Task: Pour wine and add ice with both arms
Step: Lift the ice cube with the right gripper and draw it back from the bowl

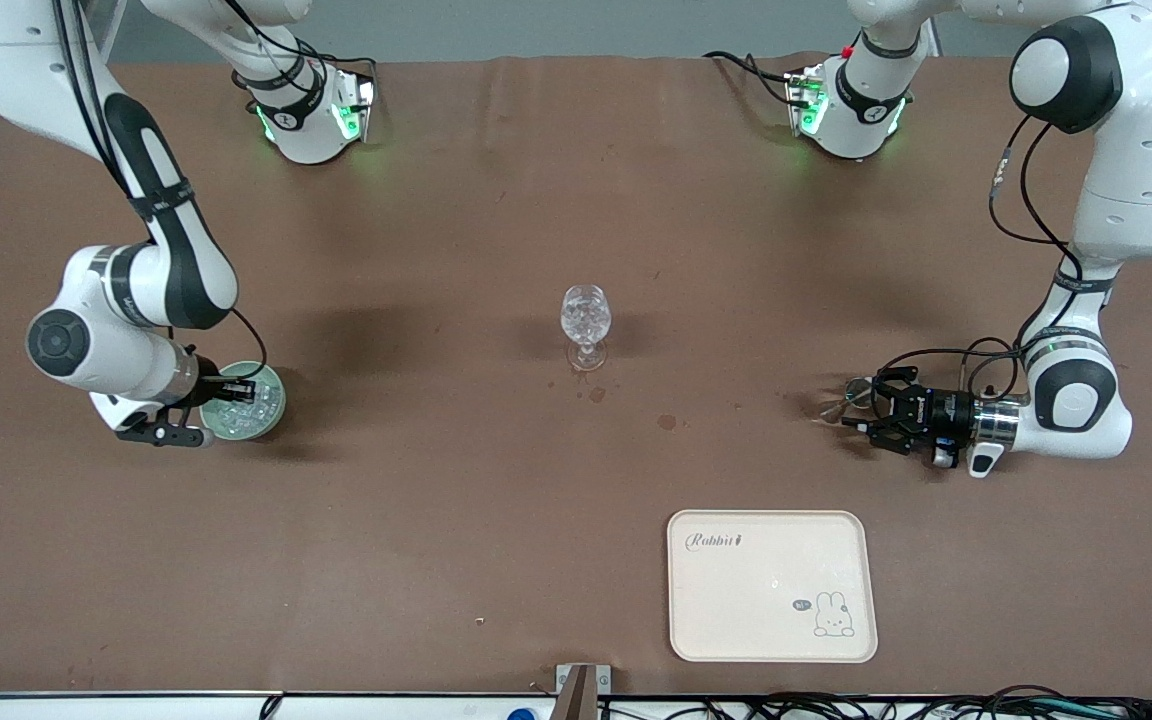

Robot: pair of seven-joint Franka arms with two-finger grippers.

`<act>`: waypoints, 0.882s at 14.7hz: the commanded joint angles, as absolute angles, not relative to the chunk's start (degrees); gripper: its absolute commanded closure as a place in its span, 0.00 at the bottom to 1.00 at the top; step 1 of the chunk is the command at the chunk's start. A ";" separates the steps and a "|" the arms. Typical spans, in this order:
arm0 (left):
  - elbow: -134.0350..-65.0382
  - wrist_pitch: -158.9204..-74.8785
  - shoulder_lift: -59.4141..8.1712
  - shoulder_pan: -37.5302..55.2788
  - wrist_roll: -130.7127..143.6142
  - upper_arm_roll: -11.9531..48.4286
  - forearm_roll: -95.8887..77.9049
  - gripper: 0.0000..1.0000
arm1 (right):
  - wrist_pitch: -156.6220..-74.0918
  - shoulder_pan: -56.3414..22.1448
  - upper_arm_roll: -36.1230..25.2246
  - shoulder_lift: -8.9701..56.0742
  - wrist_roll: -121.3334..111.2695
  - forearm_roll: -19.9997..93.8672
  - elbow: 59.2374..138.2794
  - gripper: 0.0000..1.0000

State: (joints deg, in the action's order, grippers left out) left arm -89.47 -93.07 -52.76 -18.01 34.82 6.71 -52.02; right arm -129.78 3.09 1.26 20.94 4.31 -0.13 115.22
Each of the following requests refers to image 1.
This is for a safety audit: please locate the cream rabbit print tray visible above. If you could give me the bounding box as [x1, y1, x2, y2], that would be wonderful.
[667, 509, 880, 665]

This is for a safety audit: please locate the grey metal mount bracket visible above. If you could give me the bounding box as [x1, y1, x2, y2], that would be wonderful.
[555, 664, 614, 720]

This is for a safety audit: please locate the steel jigger cup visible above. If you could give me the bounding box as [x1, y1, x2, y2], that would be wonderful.
[814, 376, 875, 427]

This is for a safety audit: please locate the green ceramic bowl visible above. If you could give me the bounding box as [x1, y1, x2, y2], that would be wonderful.
[199, 360, 288, 443]

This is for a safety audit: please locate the brown table cover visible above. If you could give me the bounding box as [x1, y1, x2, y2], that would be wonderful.
[0, 54, 1152, 699]

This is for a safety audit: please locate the teal cable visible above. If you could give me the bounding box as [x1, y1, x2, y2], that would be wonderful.
[1026, 699, 1123, 718]

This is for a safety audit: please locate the clear crystal wine glass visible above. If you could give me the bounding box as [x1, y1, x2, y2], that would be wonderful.
[560, 284, 613, 374]

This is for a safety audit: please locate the clear ice cube pile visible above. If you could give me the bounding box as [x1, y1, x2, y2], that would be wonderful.
[213, 372, 279, 434]

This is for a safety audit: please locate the black left base cable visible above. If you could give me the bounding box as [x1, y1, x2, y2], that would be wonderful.
[703, 50, 807, 107]

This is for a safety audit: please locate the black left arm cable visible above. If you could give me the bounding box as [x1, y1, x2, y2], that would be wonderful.
[881, 115, 1083, 403]

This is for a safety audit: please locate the black cable bundle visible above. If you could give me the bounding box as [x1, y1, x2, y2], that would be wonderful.
[596, 684, 1152, 720]

